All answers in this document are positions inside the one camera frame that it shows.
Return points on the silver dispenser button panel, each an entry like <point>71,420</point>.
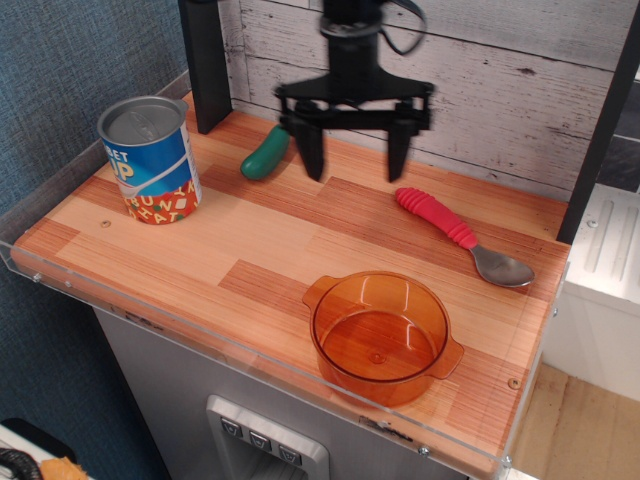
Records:
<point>251,446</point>

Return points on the blue soup can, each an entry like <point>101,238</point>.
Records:
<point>149,150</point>

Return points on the red handled metal spoon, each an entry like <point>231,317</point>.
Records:
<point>493,267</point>

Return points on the black and orange object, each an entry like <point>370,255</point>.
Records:
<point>28,452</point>

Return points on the orange transparent plastic pot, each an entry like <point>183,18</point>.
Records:
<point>381,336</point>

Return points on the white toy sink unit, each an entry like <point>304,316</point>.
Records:
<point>593,333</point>

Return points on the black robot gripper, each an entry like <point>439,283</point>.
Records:
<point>356,93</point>

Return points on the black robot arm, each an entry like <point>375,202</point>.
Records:
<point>345,16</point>

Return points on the grey toy fridge cabinet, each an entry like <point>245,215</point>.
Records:
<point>171,383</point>

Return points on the clear acrylic table guard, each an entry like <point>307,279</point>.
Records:
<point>228,293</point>

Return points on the green toy pickle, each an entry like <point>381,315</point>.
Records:
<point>264,160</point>

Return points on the dark right frame post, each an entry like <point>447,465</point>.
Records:
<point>617,94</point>

